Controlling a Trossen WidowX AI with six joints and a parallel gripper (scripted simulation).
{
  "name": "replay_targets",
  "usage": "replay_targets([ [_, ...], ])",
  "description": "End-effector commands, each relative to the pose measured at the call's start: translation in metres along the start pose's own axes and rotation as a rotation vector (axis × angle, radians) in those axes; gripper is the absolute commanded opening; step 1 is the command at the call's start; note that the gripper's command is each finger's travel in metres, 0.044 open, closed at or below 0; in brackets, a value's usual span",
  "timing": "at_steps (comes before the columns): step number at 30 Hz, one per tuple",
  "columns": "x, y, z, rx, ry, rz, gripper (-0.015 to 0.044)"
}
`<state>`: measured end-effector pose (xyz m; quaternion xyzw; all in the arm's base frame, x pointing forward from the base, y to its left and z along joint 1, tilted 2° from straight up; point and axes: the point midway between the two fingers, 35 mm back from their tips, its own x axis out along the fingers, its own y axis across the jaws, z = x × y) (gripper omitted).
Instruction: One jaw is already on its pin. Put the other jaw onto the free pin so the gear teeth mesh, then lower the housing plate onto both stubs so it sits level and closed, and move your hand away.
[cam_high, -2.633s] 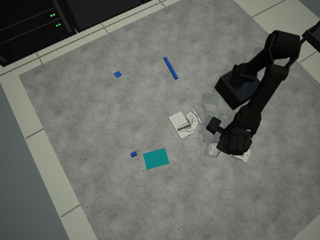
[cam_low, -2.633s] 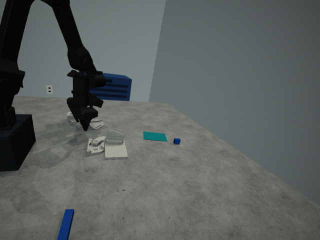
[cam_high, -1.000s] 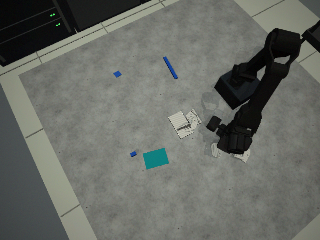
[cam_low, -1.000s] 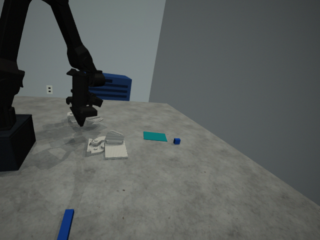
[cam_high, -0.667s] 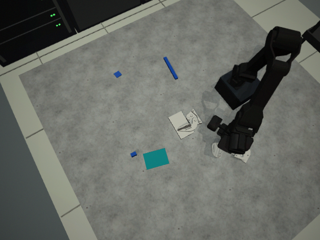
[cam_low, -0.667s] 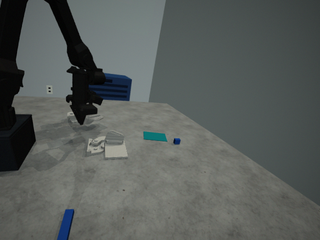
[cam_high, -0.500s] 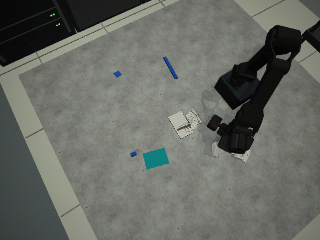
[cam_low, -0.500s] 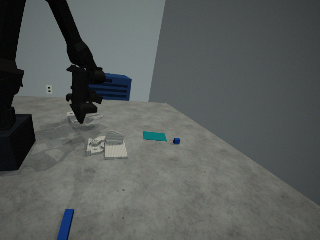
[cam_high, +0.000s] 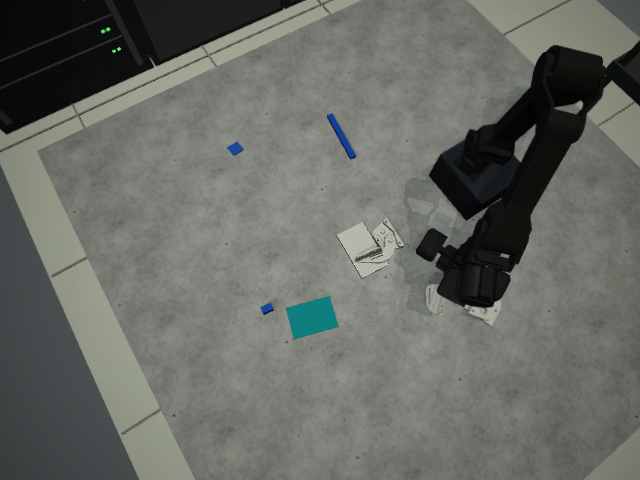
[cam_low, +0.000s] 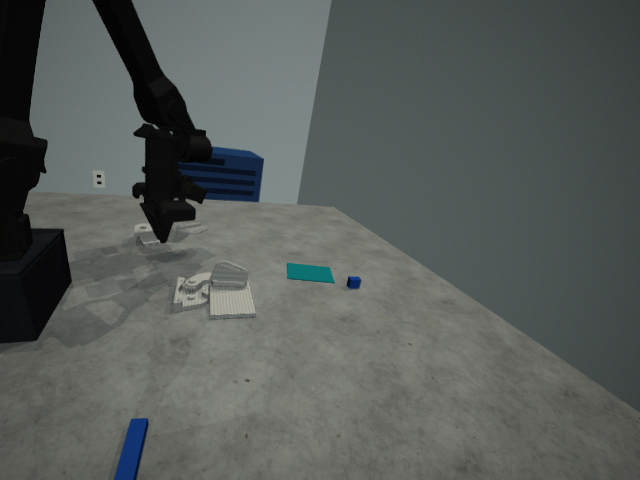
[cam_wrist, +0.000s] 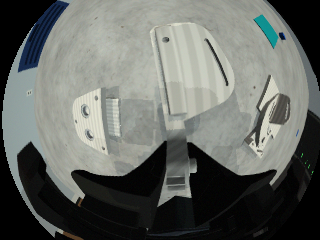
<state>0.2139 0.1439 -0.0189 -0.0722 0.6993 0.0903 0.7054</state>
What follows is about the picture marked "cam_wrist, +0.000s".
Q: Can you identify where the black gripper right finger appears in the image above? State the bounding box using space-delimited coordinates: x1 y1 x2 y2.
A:
187 141 277 228

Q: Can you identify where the small blue cube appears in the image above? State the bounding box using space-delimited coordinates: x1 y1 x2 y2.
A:
279 32 285 40

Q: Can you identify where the teal flat rectangular plate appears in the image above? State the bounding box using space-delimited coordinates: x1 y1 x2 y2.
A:
253 15 279 48

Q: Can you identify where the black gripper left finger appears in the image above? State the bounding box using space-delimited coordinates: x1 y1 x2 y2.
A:
71 141 168 228

